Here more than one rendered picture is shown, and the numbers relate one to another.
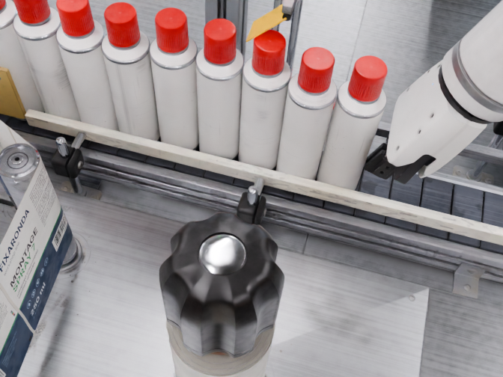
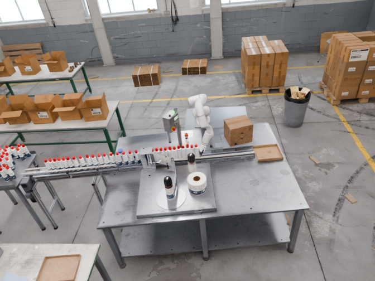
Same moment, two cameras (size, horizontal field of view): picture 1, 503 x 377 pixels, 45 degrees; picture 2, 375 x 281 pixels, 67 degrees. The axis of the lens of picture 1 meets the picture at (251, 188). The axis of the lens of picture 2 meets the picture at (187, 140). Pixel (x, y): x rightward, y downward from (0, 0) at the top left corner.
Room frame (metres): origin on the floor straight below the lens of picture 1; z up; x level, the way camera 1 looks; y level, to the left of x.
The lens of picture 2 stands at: (-2.10, 0.40, 3.13)
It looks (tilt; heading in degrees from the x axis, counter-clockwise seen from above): 37 degrees down; 351
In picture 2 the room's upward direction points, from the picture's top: 7 degrees counter-clockwise
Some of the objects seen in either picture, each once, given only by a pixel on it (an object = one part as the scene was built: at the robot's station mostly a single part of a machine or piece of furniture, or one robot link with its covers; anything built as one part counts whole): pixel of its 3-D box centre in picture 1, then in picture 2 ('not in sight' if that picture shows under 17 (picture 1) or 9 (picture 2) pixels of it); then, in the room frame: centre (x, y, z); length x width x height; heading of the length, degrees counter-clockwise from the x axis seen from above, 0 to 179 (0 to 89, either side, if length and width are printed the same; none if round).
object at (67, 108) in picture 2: not in sight; (71, 106); (2.24, 1.52, 0.96); 0.53 x 0.45 x 0.37; 165
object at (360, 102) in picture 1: (351, 131); (196, 150); (0.43, -0.11, 0.98); 0.05 x 0.05 x 0.20
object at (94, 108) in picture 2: not in sight; (94, 106); (2.08, 1.15, 0.97); 0.51 x 0.39 x 0.37; 168
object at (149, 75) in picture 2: not in sight; (146, 75); (4.71, 0.14, 0.16); 0.65 x 0.54 x 0.32; 77
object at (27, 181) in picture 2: not in sight; (29, 190); (0.71, 1.97, 0.71); 0.15 x 0.12 x 0.34; 169
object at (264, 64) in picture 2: not in sight; (261, 63); (3.55, -2.44, 0.45); 1.20 x 0.84 x 0.89; 165
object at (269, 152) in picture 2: not in sight; (267, 152); (0.27, -0.94, 0.85); 0.30 x 0.26 x 0.04; 79
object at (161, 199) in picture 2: not in sight; (171, 197); (-0.10, 0.32, 0.89); 0.31 x 0.31 x 0.01
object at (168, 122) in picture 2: not in sight; (171, 121); (0.56, 0.13, 1.38); 0.17 x 0.10 x 0.19; 134
